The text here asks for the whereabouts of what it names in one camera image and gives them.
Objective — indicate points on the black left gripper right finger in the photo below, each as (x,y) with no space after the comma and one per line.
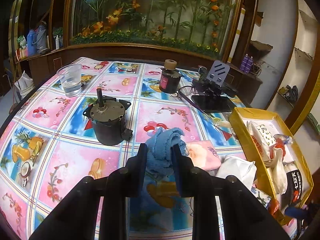
(191,181)

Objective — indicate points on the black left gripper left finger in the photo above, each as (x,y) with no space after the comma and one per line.
(128,180)

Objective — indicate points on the blue towel cloth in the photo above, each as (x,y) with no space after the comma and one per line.
(159,150)

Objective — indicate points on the white sock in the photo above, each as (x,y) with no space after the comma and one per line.
(242,169)

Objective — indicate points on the black sanitary pad packet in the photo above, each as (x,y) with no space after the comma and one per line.
(294,184)

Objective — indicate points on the pink tissue packet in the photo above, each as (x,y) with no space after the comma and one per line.
(203,155)

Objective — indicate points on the black electric motor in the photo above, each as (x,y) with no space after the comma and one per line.
(107,116)

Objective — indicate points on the black smartphone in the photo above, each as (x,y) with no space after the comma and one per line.
(213,104)

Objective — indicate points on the white red plastic bag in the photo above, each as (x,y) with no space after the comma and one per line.
(272,157)

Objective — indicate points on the yellow cardboard box tray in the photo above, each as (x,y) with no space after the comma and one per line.
(279,203)

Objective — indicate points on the black eyeglasses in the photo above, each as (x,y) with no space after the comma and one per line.
(186,91)

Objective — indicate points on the dark ink bottle cork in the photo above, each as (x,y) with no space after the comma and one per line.
(170,77)

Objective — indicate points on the purple phone stand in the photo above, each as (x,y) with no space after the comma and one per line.
(218,72)

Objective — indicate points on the clear plastic cup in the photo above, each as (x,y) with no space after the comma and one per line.
(70,78)

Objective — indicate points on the purple spray bottles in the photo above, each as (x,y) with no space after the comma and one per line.
(246,64)

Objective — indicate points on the blue thermos jug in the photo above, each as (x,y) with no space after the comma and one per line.
(37,41)

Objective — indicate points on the white rolled poster tube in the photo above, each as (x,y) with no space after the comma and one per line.
(237,34)

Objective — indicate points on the black camera pouch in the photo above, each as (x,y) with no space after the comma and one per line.
(207,87)

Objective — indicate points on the flower bamboo wall mural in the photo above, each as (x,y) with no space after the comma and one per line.
(199,26)

